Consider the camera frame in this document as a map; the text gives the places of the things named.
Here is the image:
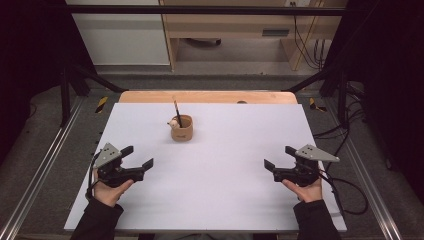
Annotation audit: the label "black horizontal frame bar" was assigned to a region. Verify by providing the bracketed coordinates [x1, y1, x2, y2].
[65, 4, 348, 17]

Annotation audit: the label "white table sheet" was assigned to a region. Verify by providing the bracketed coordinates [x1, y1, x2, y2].
[63, 102, 348, 233]

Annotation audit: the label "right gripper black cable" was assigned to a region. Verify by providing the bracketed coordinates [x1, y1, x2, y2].
[319, 169, 370, 216]

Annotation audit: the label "tan pen holder with bear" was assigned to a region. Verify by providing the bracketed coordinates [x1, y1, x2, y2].
[167, 114, 194, 143]

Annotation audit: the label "person's left hand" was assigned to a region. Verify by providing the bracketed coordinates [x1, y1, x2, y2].
[92, 168, 135, 208]

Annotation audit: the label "white cabinet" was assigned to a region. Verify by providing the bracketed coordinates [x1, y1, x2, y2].
[65, 0, 171, 67]

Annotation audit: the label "aluminium floor rail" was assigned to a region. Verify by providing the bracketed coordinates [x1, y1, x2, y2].
[324, 99, 405, 240]
[0, 95, 85, 240]

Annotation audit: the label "person's right hand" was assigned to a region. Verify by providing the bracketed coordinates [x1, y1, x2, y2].
[281, 178, 324, 204]

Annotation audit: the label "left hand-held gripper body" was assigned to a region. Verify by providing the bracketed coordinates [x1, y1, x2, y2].
[92, 142, 146, 189]

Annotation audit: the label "black metal stand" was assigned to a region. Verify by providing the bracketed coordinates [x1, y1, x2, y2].
[282, 64, 352, 125]
[59, 62, 128, 128]

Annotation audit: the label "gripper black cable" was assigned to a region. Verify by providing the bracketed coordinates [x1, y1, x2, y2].
[319, 169, 370, 216]
[85, 150, 102, 201]

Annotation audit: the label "wooden table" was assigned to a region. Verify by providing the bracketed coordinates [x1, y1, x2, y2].
[118, 90, 299, 105]

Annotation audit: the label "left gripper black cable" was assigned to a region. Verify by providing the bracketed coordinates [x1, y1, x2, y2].
[85, 150, 102, 201]

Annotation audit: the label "yellow black tape piece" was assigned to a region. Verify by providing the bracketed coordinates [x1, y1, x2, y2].
[308, 97, 328, 113]
[95, 96, 110, 115]

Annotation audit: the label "grey desk drawer handle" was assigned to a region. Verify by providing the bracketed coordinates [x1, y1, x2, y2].
[261, 28, 291, 38]

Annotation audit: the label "hanging black wall cables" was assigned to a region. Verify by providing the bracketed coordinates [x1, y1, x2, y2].
[289, 1, 327, 71]

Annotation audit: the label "dark-handled paintbrush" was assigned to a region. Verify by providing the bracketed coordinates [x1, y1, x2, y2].
[171, 96, 184, 129]

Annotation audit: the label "wooden desk furniture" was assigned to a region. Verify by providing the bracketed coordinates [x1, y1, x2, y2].
[158, 0, 348, 72]

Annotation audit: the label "black floor cables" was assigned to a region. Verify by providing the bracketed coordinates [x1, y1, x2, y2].
[312, 82, 368, 164]

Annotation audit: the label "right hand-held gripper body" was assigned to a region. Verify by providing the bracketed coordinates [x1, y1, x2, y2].
[272, 143, 341, 188]

